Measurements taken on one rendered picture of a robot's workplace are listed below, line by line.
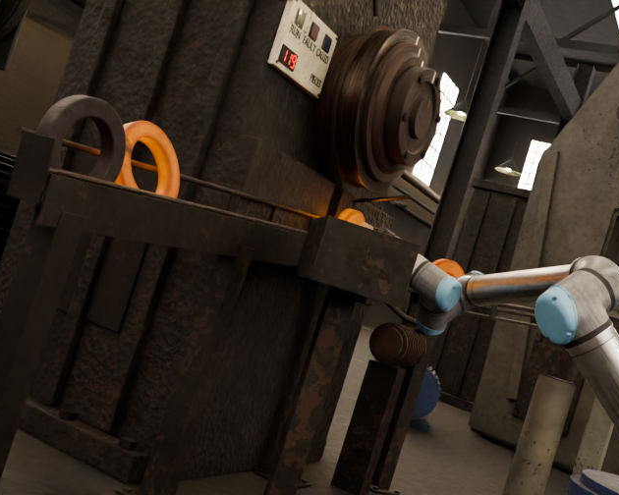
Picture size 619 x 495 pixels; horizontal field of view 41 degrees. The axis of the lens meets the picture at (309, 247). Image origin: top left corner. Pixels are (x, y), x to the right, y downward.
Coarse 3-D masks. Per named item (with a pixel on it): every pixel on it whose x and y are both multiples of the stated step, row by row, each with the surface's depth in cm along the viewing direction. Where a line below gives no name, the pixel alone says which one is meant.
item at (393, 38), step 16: (384, 32) 228; (400, 32) 226; (368, 48) 221; (384, 48) 221; (352, 64) 220; (368, 64) 217; (352, 80) 219; (368, 80) 217; (352, 96) 218; (352, 112) 218; (336, 128) 222; (352, 128) 218; (336, 144) 225; (352, 144) 220; (352, 160) 225; (352, 176) 232; (368, 176) 232; (400, 176) 252
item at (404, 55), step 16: (400, 48) 225; (416, 48) 234; (384, 64) 220; (400, 64) 224; (416, 64) 232; (384, 80) 221; (368, 96) 218; (384, 96) 220; (368, 112) 219; (384, 112) 222; (368, 128) 221; (368, 144) 223; (384, 144) 227; (368, 160) 226; (384, 160) 230; (384, 176) 237
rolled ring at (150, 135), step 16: (128, 128) 154; (144, 128) 158; (128, 144) 153; (160, 144) 162; (128, 160) 153; (160, 160) 165; (176, 160) 166; (128, 176) 152; (160, 176) 165; (176, 176) 166; (160, 192) 163; (176, 192) 165
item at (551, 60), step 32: (512, 0) 1101; (512, 32) 1123; (544, 32) 1243; (544, 64) 1304; (480, 96) 1126; (576, 96) 1518; (480, 128) 1118; (480, 160) 1120; (448, 192) 1123; (448, 224) 1115; (448, 256) 1105
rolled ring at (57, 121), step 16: (80, 96) 137; (48, 112) 134; (64, 112) 133; (80, 112) 136; (96, 112) 139; (112, 112) 142; (48, 128) 132; (64, 128) 134; (112, 128) 143; (112, 144) 145; (112, 160) 145; (96, 176) 145; (112, 176) 146
